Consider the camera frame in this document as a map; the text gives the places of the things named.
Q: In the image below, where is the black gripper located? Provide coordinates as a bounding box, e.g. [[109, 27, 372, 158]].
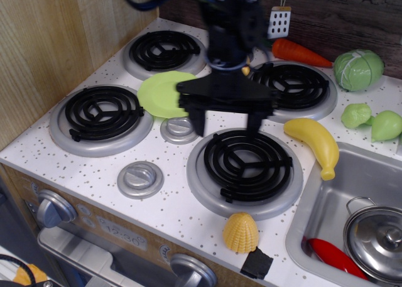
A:
[[177, 70, 276, 136]]

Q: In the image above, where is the green toy cabbage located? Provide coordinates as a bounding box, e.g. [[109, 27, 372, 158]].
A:
[[334, 49, 384, 92]]

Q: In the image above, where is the oven dial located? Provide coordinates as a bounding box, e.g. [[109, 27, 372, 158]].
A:
[[170, 254, 217, 287], [37, 190, 78, 228]]

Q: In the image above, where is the silver knob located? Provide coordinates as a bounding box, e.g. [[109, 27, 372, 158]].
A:
[[117, 161, 164, 200], [160, 117, 198, 145]]

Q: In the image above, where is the orange toy carrot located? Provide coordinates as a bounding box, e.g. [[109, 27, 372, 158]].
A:
[[271, 38, 332, 68]]

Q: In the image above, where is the light green plastic plate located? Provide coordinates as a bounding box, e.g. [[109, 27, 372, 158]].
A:
[[137, 71, 197, 119]]

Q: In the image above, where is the yellow toy banana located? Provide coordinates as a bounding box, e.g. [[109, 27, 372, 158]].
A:
[[283, 118, 340, 181]]

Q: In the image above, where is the right oven dial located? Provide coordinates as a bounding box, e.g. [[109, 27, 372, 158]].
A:
[[170, 254, 217, 287]]

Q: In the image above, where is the front right stove burner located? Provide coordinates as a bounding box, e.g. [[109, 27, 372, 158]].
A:
[[187, 129, 303, 221]]

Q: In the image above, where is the back left stove burner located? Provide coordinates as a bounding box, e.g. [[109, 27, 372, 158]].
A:
[[122, 30, 206, 80]]

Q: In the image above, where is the small green toy vegetable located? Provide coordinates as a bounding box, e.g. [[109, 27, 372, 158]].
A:
[[340, 103, 372, 129]]

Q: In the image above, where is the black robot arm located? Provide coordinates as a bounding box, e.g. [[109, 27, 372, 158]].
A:
[[125, 0, 276, 136]]

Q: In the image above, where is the left oven dial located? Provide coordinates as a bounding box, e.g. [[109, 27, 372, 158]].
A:
[[37, 190, 78, 228]]

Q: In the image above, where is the silver oven door handle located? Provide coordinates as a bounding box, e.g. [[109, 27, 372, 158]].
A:
[[37, 226, 177, 287]]

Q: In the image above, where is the black tape patch front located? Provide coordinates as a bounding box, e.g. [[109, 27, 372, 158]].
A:
[[240, 247, 274, 280]]

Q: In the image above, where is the steel pot with lid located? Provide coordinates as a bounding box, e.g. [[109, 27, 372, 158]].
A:
[[343, 197, 401, 286]]

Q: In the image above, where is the yellow toy corn piece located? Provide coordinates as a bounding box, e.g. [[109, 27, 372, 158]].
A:
[[222, 212, 259, 254]]

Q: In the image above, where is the back right stove burner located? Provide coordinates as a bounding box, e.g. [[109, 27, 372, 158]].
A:
[[247, 61, 337, 124]]

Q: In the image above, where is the yellow object on floor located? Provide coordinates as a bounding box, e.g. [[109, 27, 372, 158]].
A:
[[13, 264, 48, 286]]

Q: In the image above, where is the red toy item in sink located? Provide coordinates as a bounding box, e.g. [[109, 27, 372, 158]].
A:
[[307, 238, 368, 281]]

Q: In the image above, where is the hanging toy spatula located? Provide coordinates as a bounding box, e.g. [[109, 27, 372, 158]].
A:
[[267, 0, 291, 40]]

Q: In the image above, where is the silver knob front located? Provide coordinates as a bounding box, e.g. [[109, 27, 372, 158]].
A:
[[117, 161, 164, 200]]

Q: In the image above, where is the silver toy sink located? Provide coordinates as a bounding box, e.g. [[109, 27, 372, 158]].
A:
[[285, 143, 401, 286]]

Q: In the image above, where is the green toy pear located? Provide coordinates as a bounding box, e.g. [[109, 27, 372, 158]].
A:
[[371, 111, 401, 142]]

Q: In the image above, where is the silver knob middle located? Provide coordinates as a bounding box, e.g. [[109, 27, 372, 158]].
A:
[[160, 117, 198, 145]]

